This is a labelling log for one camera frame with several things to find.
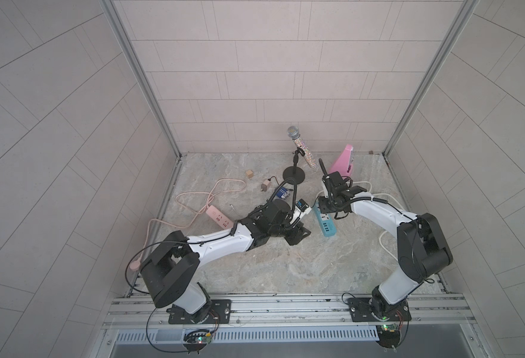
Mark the left circuit board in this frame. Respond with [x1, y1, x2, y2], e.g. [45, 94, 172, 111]
[183, 329, 214, 352]

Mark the white power strip cord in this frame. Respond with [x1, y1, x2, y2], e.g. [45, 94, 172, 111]
[311, 180, 438, 265]

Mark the pink metronome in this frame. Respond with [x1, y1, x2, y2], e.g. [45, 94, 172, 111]
[328, 144, 353, 178]

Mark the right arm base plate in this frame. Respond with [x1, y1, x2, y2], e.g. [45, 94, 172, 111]
[344, 297, 411, 323]

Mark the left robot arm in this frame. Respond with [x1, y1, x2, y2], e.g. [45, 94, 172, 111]
[125, 178, 312, 324]

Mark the circuit board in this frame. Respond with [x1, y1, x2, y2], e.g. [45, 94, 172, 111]
[376, 325, 407, 350]
[183, 329, 214, 352]

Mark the black charging cable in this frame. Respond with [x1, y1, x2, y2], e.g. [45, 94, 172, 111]
[268, 175, 295, 193]

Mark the glitter microphone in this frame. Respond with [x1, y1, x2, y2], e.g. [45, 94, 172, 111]
[287, 125, 317, 169]

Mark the pink power strip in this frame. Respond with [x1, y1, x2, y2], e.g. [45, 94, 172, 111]
[205, 205, 233, 230]

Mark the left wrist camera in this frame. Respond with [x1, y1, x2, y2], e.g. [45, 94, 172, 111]
[291, 199, 312, 224]

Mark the beige USB charger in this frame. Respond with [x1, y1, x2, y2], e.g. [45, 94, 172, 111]
[260, 179, 271, 192]

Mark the teal power strip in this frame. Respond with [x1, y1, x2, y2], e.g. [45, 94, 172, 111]
[314, 206, 337, 237]

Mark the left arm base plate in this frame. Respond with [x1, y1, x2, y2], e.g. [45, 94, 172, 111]
[168, 299, 232, 325]

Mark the right circuit board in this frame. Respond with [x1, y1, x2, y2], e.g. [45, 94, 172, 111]
[376, 325, 407, 350]

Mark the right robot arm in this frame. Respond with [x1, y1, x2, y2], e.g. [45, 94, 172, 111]
[318, 172, 453, 321]

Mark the pink power strip cord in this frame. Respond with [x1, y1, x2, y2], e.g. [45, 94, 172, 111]
[129, 178, 247, 272]

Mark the white vented cable duct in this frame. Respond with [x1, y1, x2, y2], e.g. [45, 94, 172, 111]
[116, 326, 380, 345]

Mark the aluminium mounting rail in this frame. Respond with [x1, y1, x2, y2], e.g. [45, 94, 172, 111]
[103, 294, 476, 329]

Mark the black microphone stand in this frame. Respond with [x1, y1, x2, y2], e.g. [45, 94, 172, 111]
[283, 148, 306, 185]

